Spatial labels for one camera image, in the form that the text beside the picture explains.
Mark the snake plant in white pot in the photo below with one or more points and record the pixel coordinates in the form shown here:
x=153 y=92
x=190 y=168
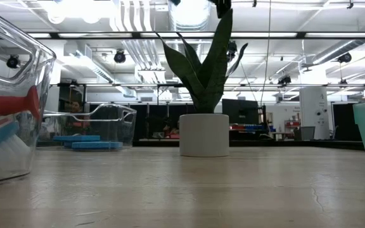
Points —
x=204 y=136

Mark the clear plastic bin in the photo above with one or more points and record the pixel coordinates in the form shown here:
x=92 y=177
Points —
x=116 y=123
x=17 y=63

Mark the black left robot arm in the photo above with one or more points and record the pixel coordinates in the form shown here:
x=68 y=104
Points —
x=223 y=6

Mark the white column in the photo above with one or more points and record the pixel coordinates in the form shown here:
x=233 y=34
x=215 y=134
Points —
x=312 y=101

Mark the grey crate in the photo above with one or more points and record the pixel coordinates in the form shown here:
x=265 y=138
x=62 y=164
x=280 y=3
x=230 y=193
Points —
x=306 y=133

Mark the red dish brush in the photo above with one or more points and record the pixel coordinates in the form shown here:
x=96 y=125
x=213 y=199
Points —
x=8 y=104

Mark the shelf with coloured bins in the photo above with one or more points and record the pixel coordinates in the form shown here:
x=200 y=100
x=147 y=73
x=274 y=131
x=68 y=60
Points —
x=252 y=127

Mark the black monitor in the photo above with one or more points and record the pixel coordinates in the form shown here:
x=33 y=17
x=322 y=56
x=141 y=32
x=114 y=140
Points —
x=241 y=109

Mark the black partition panel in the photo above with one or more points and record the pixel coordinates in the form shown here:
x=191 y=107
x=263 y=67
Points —
x=152 y=122
x=344 y=120

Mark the person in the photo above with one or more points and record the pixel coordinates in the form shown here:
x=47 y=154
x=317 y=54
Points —
x=171 y=130
x=76 y=107

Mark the black ceiling spotlight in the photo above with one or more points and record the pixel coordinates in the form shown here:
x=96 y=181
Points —
x=120 y=56
x=232 y=47
x=284 y=79
x=13 y=61
x=344 y=57

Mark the metal ventilation duct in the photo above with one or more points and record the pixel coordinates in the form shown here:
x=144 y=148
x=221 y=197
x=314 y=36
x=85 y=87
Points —
x=337 y=50

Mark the red tool shelf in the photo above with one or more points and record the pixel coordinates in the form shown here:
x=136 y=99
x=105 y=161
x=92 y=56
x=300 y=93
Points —
x=291 y=124

